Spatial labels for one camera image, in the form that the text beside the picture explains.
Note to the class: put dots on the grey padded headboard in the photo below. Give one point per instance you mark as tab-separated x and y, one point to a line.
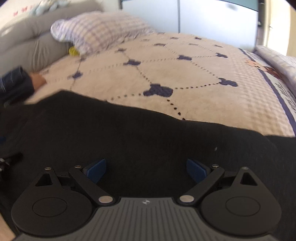
29	43

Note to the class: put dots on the yellow green small item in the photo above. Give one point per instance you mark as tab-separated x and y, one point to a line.
73	52

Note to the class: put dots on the folded lilac quilt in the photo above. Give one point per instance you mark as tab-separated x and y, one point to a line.
283	64

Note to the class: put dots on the folded dark navy clothes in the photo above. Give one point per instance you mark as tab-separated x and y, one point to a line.
16	86

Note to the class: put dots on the plaid pillow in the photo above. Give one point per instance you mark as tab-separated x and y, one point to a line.
97	31

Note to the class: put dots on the white teal wardrobe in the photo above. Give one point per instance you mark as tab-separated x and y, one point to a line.
229	22

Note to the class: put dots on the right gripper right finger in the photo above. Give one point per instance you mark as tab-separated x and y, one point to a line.
234	203

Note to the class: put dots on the blue plush toy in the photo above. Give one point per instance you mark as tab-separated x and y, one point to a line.
47	6

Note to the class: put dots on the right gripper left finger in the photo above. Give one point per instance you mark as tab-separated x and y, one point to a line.
58	204

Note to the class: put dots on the beige patterned bedspread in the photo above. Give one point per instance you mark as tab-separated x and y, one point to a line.
184	76

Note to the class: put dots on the black fleece garment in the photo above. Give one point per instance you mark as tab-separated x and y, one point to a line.
146	151

